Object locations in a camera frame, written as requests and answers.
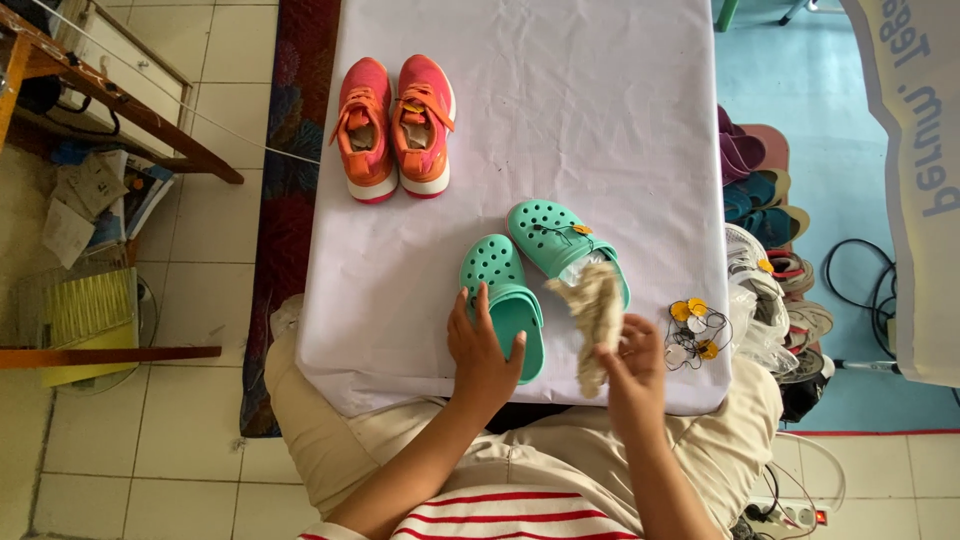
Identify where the person's left hand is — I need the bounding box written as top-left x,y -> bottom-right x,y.
447,282 -> 528,416

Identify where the person's right hand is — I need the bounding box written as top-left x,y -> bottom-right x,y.
593,313 -> 668,438

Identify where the beige paper wad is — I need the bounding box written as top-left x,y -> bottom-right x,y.
545,261 -> 626,400

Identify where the teal clog with plain strap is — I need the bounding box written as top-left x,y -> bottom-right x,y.
459,234 -> 546,386

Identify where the bundle of yellow white tags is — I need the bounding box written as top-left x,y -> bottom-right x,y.
663,297 -> 735,372

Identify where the clear plastic bag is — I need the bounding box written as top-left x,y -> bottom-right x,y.
726,281 -> 801,376

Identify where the teal clog with tag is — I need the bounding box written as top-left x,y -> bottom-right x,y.
506,199 -> 632,312

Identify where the rack of assorted shoes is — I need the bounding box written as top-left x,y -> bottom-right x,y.
716,105 -> 836,423

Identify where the white table cover sheet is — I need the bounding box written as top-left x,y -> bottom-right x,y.
295,0 -> 733,419

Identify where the white power strip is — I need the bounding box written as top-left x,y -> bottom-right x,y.
742,495 -> 831,532

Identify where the pink orange sneaker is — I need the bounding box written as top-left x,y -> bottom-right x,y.
328,57 -> 399,204
390,54 -> 457,200

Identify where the white printed banner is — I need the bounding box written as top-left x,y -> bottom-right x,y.
838,0 -> 960,389

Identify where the dark patterned rug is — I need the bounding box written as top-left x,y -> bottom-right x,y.
239,0 -> 342,439

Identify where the wooden plank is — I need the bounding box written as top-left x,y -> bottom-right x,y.
0,345 -> 223,370

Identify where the pile of papers and books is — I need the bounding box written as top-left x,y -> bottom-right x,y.
41,148 -> 176,270

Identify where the wooden desk with clutter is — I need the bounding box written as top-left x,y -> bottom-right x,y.
0,0 -> 246,186

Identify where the black cable loop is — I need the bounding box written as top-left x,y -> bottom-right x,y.
823,238 -> 898,337

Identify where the thin white cord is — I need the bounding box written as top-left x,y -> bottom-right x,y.
30,0 -> 322,166

